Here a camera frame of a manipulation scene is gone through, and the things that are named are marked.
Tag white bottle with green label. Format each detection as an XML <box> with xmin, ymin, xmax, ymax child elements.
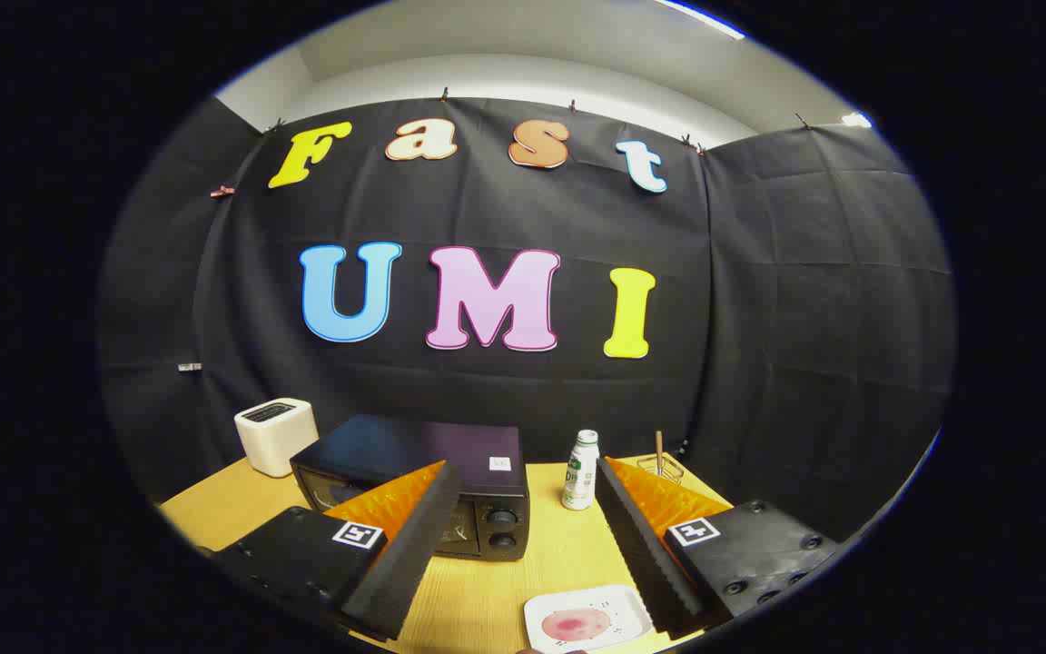
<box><xmin>561</xmin><ymin>430</ymin><xmax>600</xmax><ymax>511</ymax></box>

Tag pink round meat slice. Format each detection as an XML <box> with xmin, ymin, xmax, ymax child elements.
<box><xmin>541</xmin><ymin>608</ymin><xmax>612</xmax><ymax>642</ymax></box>

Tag white square plate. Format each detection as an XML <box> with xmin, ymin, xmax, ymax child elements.
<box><xmin>523</xmin><ymin>585</ymin><xmax>655</xmax><ymax>653</ymax></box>

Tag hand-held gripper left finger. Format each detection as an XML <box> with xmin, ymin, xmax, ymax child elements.
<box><xmin>212</xmin><ymin>461</ymin><xmax>463</xmax><ymax>642</ymax></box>

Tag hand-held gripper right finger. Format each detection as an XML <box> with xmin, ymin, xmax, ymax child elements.
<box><xmin>595</xmin><ymin>457</ymin><xmax>840</xmax><ymax>639</ymax></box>

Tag black toaster oven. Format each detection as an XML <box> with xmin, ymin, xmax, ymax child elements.
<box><xmin>290</xmin><ymin>414</ymin><xmax>530</xmax><ymax>561</ymax></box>

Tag white box toaster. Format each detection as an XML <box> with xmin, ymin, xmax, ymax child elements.
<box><xmin>234</xmin><ymin>398</ymin><xmax>319</xmax><ymax>478</ymax></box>

